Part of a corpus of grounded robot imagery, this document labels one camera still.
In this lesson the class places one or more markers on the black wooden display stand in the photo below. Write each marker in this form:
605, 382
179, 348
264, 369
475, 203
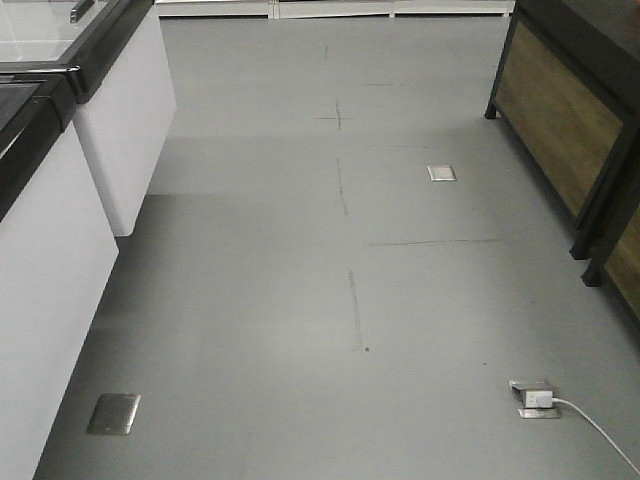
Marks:
568, 85

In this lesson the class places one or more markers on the white chest freezer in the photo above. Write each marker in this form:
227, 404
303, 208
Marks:
57, 253
112, 56

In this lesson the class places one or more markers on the open floor socket box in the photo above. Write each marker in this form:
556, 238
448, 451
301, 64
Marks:
517, 389

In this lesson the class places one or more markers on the closed steel floor socket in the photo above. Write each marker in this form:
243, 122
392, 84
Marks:
114, 414

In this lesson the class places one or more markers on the far steel floor socket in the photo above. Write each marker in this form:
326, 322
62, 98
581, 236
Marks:
441, 173

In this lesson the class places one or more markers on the white chest freezer far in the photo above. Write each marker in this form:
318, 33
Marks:
112, 56

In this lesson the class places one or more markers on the white shelf base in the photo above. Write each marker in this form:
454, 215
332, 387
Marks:
274, 9

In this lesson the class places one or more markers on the white power adapter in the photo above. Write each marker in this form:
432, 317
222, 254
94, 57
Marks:
538, 399

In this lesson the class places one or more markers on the white chest freezer near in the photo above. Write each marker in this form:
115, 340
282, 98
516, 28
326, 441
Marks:
57, 253

